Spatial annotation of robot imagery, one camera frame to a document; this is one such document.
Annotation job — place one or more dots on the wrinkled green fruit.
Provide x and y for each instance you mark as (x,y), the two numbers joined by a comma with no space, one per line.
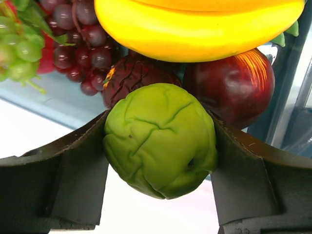
(161,141)

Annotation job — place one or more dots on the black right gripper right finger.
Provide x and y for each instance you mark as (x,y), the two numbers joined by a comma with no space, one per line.
(259,189)

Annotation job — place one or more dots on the dark red apple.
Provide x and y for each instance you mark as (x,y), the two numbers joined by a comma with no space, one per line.
(238,89)

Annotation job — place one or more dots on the yellow banana bunch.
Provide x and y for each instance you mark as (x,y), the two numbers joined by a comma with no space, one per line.
(196,36)

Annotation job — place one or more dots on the purple grape bunch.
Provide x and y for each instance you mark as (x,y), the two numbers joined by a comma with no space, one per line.
(90,52)

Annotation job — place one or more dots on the green grape bunch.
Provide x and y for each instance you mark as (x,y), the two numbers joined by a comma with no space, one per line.
(28,34)

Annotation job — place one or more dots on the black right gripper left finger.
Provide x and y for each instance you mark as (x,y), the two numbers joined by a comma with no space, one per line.
(59,186)

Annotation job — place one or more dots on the teal plastic fruit bin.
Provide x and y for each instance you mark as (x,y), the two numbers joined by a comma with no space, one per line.
(286,124)

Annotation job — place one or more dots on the wrinkled dark passion fruit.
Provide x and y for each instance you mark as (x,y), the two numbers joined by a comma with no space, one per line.
(132,72)

